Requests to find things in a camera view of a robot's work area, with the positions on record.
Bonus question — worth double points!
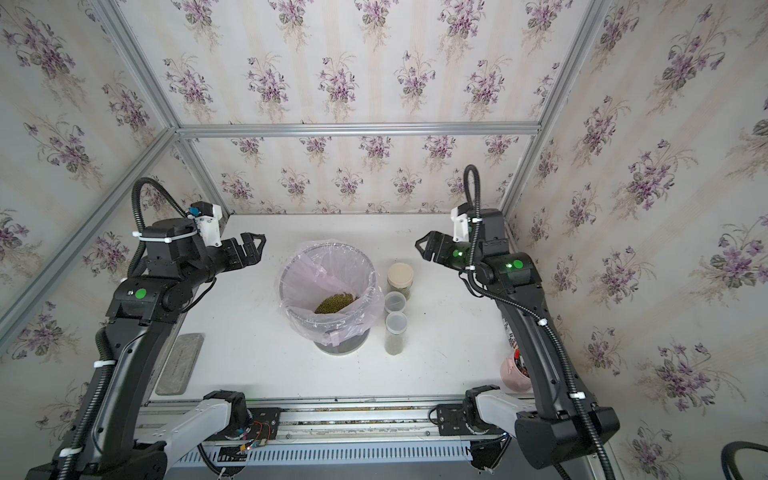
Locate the jar with beige lid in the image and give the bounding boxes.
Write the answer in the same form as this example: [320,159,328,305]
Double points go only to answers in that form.
[386,262,415,299]

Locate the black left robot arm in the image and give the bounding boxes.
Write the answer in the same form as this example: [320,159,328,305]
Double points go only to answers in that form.
[26,218,266,479]

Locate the aluminium frame post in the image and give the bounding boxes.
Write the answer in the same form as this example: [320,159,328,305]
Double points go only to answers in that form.
[90,0,230,220]
[501,0,613,216]

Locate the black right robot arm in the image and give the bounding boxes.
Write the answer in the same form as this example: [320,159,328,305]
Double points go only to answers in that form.
[415,203,620,479]

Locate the aluminium frame post left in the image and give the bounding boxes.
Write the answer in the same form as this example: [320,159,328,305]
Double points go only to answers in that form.
[90,0,230,220]

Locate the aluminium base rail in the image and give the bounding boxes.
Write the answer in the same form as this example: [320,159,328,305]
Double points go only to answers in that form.
[169,395,508,473]

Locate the aluminium frame post right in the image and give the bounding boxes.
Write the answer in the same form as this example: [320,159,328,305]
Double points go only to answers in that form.
[501,0,613,216]

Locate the grey sponge pad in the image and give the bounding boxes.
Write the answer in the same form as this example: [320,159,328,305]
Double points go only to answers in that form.
[155,333,205,396]

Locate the clear jar with mung beans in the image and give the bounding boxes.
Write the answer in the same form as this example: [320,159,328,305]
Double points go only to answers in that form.
[385,312,408,355]

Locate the pink pen holder cup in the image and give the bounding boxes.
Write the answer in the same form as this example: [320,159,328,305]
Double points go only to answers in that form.
[500,352,532,393]

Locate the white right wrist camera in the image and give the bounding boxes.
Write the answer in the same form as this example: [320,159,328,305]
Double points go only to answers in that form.
[450,202,473,243]

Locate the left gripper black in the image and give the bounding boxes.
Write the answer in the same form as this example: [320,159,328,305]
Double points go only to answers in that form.
[176,230,261,291]

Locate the open clear jar middle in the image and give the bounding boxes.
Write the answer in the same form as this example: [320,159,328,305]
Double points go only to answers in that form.
[384,291,407,314]

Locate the aluminium frame crossbar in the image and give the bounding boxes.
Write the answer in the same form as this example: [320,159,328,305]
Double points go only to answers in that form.
[176,121,541,139]

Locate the mung beans in bin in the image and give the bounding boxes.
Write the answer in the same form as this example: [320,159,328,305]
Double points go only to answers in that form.
[314,292,358,315]

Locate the mesh bin with plastic bag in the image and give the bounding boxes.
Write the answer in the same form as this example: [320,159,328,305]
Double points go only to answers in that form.
[276,240,384,356]

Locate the pens in holder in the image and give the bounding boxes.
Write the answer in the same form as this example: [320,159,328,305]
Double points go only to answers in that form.
[513,348,529,378]

